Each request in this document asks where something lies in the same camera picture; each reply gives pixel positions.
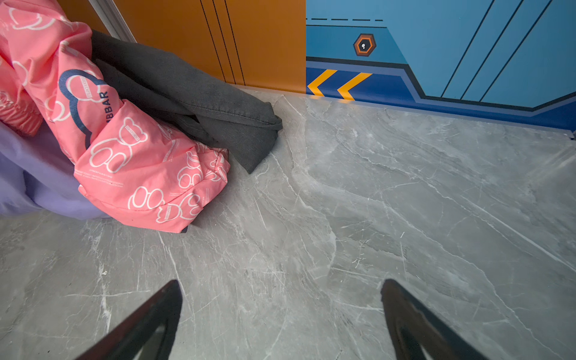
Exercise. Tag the dark grey jeans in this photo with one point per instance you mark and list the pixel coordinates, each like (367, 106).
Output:
(203, 107)

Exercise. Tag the purple cloth shirt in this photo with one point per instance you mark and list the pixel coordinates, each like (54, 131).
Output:
(36, 175)

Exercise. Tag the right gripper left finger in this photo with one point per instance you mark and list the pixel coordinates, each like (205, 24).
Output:
(148, 333)

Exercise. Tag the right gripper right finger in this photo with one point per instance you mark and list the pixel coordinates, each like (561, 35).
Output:
(416, 332)

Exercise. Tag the left aluminium corner post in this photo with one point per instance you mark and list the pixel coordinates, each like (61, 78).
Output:
(111, 17)

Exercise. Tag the pink bear print cloth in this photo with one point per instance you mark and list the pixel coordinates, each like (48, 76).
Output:
(139, 172)

